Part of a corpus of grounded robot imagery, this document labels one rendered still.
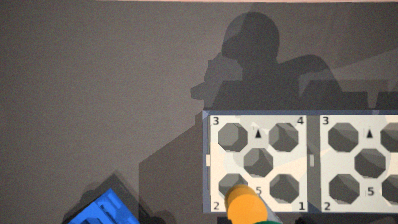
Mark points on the blue tube rack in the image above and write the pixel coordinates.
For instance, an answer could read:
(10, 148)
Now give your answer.
(97, 213)

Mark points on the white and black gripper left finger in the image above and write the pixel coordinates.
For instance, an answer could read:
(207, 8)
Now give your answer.
(224, 220)

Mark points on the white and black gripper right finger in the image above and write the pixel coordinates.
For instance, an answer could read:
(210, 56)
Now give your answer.
(305, 220)

